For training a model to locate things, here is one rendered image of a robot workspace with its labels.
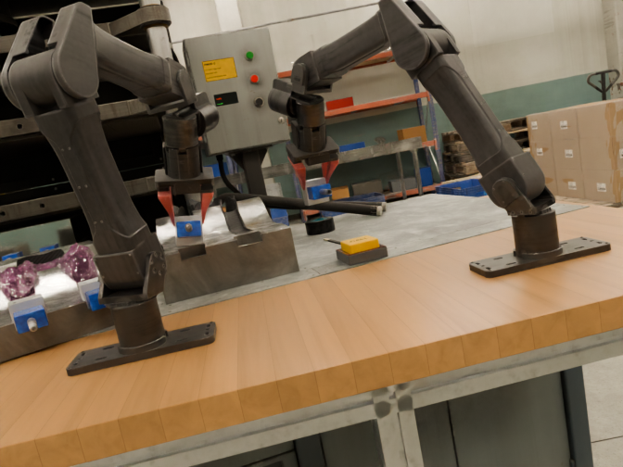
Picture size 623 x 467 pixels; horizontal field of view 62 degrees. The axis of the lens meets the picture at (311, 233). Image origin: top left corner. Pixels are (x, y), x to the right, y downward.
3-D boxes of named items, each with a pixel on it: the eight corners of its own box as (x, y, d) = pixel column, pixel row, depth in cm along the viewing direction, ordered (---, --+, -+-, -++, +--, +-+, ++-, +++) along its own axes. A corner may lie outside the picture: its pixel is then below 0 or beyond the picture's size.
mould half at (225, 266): (299, 271, 102) (286, 204, 99) (166, 305, 96) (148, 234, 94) (260, 239, 150) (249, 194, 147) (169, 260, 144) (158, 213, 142)
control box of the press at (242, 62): (348, 414, 201) (270, 22, 177) (272, 438, 194) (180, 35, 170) (331, 391, 222) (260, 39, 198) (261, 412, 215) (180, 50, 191)
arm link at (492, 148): (502, 216, 78) (390, 47, 84) (520, 207, 83) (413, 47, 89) (536, 195, 74) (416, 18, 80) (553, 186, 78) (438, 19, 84)
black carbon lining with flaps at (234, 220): (258, 240, 105) (247, 195, 103) (178, 258, 101) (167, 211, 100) (238, 224, 138) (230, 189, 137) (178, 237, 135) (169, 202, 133)
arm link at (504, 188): (489, 180, 77) (527, 176, 73) (514, 170, 83) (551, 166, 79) (495, 220, 78) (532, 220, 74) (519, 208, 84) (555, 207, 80)
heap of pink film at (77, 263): (108, 280, 99) (97, 241, 98) (4, 310, 90) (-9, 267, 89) (87, 267, 121) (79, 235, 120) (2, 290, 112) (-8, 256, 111)
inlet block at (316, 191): (343, 202, 107) (338, 176, 106) (320, 208, 105) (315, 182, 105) (324, 200, 119) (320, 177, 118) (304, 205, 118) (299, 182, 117)
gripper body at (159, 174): (156, 179, 95) (152, 139, 92) (212, 175, 98) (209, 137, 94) (155, 192, 90) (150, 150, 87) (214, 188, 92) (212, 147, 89)
